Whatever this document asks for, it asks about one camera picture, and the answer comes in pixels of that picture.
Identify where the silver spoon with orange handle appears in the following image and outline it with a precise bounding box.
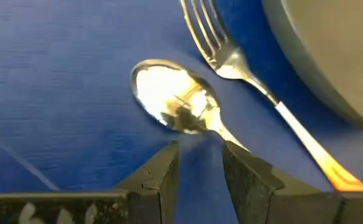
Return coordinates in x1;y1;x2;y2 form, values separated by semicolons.
130;58;250;153

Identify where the dark grey round plate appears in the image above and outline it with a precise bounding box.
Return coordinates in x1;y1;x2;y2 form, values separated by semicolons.
261;0;363;138

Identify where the blue plastic tray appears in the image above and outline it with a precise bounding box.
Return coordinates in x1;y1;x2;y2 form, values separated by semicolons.
0;0;363;224

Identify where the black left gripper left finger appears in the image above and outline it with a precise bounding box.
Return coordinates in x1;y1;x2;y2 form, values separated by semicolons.
113;140;181;224

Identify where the silver fork with orange handle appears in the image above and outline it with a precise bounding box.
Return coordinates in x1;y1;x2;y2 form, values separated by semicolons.
178;0;363;193

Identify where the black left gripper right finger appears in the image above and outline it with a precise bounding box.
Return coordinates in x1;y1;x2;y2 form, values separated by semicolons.
221;139;346;224

